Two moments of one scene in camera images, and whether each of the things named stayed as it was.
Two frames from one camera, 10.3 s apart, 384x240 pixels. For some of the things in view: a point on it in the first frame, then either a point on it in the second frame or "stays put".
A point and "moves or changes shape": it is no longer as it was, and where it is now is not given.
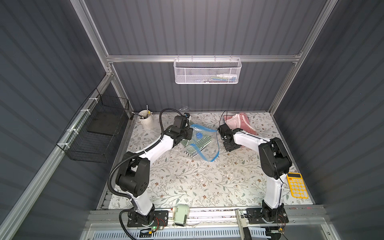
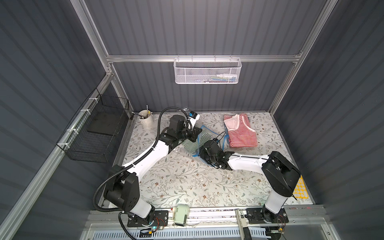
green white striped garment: x=200 y=138 stays put
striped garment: x=240 y=120 stays put
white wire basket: x=207 y=70 stays put
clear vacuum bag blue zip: x=205 y=140 moves or changes shape
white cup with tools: x=146 y=117 stays put
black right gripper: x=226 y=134 to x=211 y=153
